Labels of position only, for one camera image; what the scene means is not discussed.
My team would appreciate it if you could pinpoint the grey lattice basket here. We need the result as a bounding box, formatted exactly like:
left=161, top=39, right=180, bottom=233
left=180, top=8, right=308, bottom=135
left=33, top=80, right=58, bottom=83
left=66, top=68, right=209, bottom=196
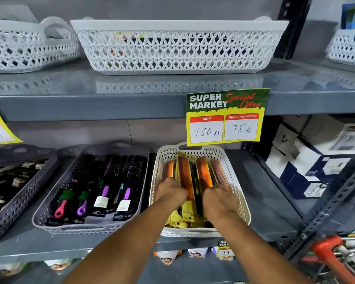
left=0, top=144, right=58, bottom=245
left=32, top=142, right=150, bottom=236

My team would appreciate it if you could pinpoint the black hairbrush pink handle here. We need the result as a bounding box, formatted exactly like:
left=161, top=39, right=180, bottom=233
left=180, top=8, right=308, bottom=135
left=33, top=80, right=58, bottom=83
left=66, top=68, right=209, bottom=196
left=53, top=153, right=96, bottom=220

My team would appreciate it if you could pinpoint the white face print box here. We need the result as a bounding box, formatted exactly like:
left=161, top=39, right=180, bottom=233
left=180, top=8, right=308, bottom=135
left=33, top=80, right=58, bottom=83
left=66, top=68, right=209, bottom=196
left=43, top=258, right=74, bottom=272
left=187, top=247, right=209, bottom=259

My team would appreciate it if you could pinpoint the white lattice basket with handle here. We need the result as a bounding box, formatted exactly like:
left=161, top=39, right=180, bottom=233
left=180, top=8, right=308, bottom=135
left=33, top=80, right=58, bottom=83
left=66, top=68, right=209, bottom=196
left=0, top=16, right=81, bottom=74

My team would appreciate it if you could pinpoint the person's left hand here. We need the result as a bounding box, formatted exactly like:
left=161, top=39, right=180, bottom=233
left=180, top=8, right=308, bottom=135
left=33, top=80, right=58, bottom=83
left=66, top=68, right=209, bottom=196
left=155, top=177, right=189, bottom=211

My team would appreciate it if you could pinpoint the black hairbrush purple loop handle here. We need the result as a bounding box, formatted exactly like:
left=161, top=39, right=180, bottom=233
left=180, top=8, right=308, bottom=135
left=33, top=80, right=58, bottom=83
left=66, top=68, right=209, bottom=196
left=76, top=162, right=106, bottom=217

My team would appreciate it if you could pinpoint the white blue cardboard box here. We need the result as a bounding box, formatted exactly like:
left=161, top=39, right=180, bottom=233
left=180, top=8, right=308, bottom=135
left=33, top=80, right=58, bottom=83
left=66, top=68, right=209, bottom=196
left=265, top=142, right=353, bottom=200

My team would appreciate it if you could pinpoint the person's right forearm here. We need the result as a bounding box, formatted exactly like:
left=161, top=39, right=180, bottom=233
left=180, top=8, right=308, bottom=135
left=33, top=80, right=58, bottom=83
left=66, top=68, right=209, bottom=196
left=208, top=213, right=314, bottom=284

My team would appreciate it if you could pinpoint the person's left forearm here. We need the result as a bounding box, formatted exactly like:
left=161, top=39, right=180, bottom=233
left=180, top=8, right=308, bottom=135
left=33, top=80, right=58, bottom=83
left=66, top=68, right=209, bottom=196
left=64, top=201, right=181, bottom=284

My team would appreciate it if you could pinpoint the white basket of orange combs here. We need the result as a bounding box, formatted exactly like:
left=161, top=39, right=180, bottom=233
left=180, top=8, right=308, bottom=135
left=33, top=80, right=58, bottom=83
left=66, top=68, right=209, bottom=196
left=149, top=142, right=252, bottom=239

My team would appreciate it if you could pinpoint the person's right hand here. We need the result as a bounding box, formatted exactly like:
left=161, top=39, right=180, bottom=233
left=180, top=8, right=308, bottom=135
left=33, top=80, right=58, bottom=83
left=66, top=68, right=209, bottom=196
left=202, top=185, right=240, bottom=224

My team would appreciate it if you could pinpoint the metal wire shopping cart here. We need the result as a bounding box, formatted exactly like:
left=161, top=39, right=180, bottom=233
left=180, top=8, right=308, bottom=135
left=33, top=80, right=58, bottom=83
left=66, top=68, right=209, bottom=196
left=299, top=230, right=355, bottom=284

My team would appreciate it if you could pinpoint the orange face print box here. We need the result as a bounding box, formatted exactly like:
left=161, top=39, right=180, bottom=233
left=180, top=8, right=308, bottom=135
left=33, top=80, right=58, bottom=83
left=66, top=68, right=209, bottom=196
left=153, top=250, right=183, bottom=266

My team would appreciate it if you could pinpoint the pile of beige hair clips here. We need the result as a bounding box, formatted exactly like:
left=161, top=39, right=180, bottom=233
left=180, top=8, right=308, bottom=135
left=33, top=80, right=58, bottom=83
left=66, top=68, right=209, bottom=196
left=0, top=160, right=47, bottom=217

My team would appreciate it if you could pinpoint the large white lattice basket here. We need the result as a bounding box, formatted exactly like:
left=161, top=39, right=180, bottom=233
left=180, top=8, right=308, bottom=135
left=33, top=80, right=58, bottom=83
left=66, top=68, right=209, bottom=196
left=70, top=16, right=290, bottom=75

